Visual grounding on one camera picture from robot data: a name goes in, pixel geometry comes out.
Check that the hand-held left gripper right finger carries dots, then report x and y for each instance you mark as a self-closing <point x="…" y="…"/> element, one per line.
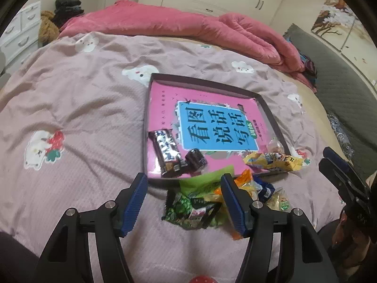
<point x="234" y="209"/>

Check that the blue snack packet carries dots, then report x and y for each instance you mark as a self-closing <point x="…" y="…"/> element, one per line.
<point x="265" y="190"/>

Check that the striped clothes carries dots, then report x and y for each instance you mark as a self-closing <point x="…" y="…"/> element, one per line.
<point x="309" y="70"/>

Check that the dark green pea packet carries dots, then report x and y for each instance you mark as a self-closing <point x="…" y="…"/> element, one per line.
<point x="188" y="212"/>

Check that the brown chocolate bar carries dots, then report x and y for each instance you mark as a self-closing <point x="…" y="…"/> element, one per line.
<point x="166" y="150"/>

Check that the blue grey patterned cloth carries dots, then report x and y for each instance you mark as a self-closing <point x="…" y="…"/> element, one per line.
<point x="341" y="135"/>

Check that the wall painting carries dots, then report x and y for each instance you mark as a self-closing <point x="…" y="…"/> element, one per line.
<point x="338" y="23"/>

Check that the yellow snack packet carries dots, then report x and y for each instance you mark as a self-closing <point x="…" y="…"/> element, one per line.
<point x="274" y="160"/>

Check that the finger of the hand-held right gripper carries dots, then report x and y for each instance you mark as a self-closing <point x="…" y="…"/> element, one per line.
<point x="338" y="179"/>
<point x="335" y="156"/>

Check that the round biscuit packet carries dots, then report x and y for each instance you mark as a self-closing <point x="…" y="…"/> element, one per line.
<point x="279" y="202"/>

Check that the pink quilt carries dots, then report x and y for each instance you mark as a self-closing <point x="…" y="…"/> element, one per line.
<point x="176" y="20"/>

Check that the grey quilted headboard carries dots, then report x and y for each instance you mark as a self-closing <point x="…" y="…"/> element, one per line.
<point x="344" y="88"/>

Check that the pink book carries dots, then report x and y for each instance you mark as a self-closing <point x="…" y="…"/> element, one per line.
<point x="165" y="109"/>

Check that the light green snack packet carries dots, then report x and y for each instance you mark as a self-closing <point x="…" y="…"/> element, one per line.
<point x="203" y="182"/>

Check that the beige bed sheet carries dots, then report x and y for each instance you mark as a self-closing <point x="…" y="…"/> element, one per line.
<point x="312" y="118"/>

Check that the dark clothes pile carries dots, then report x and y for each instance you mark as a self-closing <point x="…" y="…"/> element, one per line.
<point x="67" y="7"/>

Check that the white drawer cabinet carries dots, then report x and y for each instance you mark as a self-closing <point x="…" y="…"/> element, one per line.
<point x="20" y="32"/>

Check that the person's right hand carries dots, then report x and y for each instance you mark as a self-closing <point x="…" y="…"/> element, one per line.
<point x="341" y="233"/>

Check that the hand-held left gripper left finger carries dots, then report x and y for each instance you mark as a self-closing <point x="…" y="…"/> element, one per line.
<point x="135" y="203"/>

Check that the orange cake packet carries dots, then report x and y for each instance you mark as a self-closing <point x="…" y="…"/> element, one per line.
<point x="247" y="185"/>

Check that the silver foil candy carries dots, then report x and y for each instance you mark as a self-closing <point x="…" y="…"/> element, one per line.
<point x="196" y="159"/>

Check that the brown knit cloth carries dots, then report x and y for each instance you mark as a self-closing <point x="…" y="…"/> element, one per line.
<point x="48" y="28"/>

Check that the dark shallow box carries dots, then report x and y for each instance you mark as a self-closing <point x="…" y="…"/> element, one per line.
<point x="206" y="81"/>

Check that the pink printed blanket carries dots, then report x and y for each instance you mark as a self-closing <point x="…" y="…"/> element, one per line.
<point x="73" y="109"/>

